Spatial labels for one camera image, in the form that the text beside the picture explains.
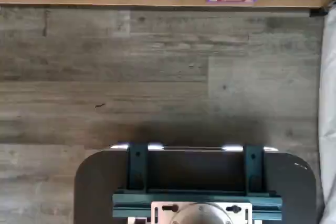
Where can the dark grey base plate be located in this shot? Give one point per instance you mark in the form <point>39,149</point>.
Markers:
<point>92,182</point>

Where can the white plastic sheet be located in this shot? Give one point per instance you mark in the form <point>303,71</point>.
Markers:
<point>329,103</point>

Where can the white mounting plate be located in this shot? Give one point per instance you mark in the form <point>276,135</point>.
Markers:
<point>162,209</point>

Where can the teal metal mounting frame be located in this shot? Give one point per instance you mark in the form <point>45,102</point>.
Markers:
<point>137,166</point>

